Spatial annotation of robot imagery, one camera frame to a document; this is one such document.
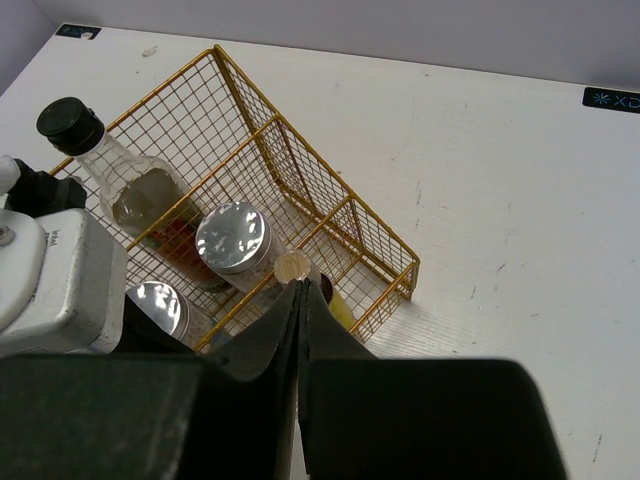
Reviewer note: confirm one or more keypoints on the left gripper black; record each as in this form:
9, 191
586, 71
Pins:
145, 330

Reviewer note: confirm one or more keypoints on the dark sauce bottle red label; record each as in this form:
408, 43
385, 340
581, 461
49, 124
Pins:
142, 195

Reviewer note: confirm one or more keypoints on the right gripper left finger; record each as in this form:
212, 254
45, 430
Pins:
159, 413

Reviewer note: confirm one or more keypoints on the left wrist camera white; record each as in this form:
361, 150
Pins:
50, 280

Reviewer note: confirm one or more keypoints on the small brown bottle yellow label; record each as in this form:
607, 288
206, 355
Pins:
297, 265

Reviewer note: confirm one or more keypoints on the small white debris scrap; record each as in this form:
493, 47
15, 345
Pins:
149, 52

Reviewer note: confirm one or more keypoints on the blue corner sticker left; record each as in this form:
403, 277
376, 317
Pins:
78, 31

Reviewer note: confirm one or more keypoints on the white jar silver lid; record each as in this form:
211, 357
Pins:
238, 242
172, 311

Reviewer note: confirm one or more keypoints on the blue corner sticker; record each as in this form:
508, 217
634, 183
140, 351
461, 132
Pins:
608, 99
78, 31

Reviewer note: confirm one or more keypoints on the blue corner sticker right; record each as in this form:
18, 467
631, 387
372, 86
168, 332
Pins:
608, 99

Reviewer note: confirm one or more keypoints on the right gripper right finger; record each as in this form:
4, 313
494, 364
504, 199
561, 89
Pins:
363, 417

